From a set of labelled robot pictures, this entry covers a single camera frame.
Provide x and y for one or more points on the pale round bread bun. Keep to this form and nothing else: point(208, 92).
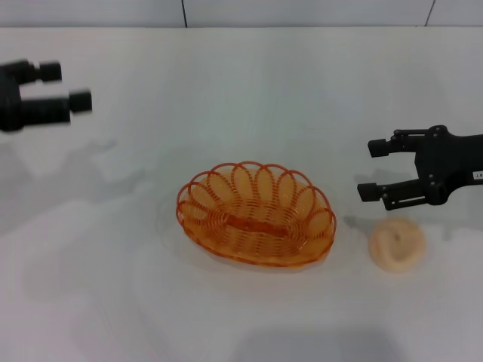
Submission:
point(396, 245)

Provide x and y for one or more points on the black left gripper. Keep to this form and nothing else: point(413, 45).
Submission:
point(9, 102)

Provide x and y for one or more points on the orange woven plastic basket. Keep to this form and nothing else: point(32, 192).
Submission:
point(256, 222)

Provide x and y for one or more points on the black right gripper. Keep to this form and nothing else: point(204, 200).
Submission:
point(453, 166)

